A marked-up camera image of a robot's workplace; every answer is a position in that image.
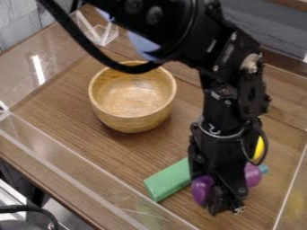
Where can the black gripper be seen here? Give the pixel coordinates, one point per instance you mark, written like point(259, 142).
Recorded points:
point(221, 155)

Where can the purple toy eggplant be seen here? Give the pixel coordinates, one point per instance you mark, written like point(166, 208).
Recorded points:
point(203, 184)

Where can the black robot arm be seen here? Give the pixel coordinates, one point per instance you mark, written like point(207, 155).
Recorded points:
point(187, 31)

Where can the brown wooden bowl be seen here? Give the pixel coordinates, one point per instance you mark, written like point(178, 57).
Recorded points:
point(132, 103)

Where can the green rectangular block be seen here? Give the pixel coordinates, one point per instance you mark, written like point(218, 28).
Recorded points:
point(166, 182)

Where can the yellow toy lemon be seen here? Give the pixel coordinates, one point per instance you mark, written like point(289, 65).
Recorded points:
point(259, 149)

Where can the clear acrylic tray wall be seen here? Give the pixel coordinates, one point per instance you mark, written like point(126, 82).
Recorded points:
point(103, 200)

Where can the clear acrylic corner bracket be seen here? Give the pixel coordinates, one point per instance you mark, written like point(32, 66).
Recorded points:
point(100, 34)

